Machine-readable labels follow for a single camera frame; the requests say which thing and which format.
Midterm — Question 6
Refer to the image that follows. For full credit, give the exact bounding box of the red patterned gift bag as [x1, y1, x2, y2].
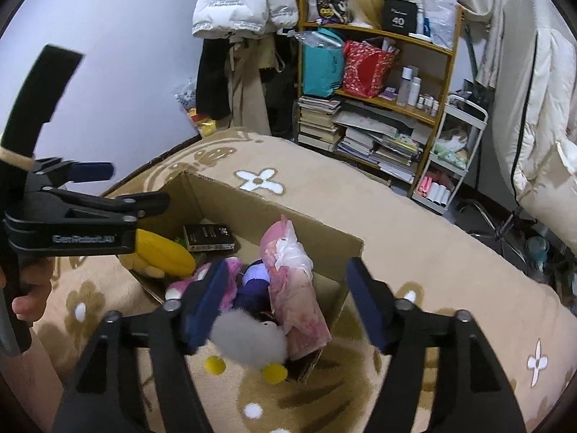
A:
[342, 40, 397, 99]

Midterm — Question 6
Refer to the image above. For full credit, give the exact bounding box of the wooden bookshelf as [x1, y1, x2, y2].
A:
[323, 8, 463, 194]

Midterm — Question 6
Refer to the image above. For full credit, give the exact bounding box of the stack of books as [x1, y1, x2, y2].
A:
[297, 96, 432, 185]

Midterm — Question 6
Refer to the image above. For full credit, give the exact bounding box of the blonde wig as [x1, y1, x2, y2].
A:
[348, 0, 384, 29]

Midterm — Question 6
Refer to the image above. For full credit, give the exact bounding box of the person's left hand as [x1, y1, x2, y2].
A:
[12, 257, 55, 324]

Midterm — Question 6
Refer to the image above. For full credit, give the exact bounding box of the black Face tissue pack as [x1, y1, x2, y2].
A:
[183, 224, 236, 252]

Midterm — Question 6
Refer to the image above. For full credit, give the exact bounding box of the beige patterned rug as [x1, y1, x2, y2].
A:
[33, 126, 577, 433]

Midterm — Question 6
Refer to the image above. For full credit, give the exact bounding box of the teal shopping bag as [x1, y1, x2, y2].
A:
[301, 29, 345, 98]

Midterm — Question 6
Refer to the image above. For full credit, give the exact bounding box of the black box marked 40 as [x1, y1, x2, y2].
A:
[382, 0, 418, 35]

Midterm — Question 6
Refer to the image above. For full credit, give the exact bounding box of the white puffer jacket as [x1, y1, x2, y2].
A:
[192, 0, 299, 40]

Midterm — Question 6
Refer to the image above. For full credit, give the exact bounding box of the pink plush toy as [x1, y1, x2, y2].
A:
[164, 256, 245, 312]

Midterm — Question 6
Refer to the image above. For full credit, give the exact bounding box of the yellow plush toy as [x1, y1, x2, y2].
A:
[118, 229, 197, 280]

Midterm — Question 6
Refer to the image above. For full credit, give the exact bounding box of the cream office chair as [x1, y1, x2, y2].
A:
[481, 0, 576, 250]

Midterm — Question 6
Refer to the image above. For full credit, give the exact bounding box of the white fluffy pompom toy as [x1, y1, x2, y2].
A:
[204, 310, 289, 385]

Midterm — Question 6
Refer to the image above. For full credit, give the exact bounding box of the pink plastic package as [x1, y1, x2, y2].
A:
[259, 217, 331, 361]

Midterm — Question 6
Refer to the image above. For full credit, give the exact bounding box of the purple haired plush doll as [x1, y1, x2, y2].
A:
[233, 260, 274, 322]

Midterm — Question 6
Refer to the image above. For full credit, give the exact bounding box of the white rolling cart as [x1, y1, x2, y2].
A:
[411, 94, 489, 215]

